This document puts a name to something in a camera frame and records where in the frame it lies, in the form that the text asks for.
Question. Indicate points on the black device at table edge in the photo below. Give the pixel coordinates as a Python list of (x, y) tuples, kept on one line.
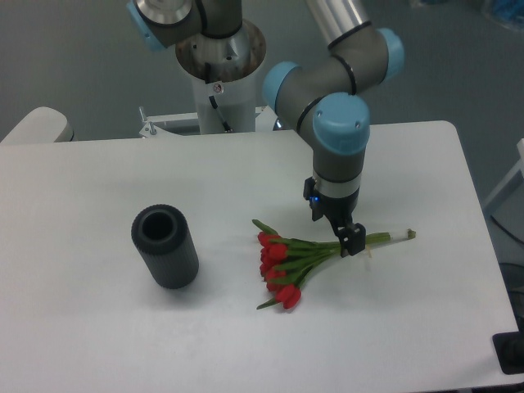
[(509, 351)]

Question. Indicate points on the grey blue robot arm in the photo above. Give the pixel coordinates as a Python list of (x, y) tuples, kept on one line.
[(323, 104)]

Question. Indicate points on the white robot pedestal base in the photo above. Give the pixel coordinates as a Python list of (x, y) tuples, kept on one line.
[(223, 76)]

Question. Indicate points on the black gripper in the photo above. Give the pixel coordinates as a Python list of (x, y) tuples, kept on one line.
[(338, 211)]

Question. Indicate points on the red tulip bouquet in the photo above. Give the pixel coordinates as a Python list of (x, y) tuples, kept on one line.
[(286, 263)]

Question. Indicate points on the white frame at right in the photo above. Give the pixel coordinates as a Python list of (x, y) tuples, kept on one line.
[(509, 183)]

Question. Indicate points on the white chair armrest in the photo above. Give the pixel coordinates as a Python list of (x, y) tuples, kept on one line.
[(41, 125)]

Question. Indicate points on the dark grey ribbed vase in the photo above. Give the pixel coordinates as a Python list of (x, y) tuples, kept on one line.
[(162, 237)]

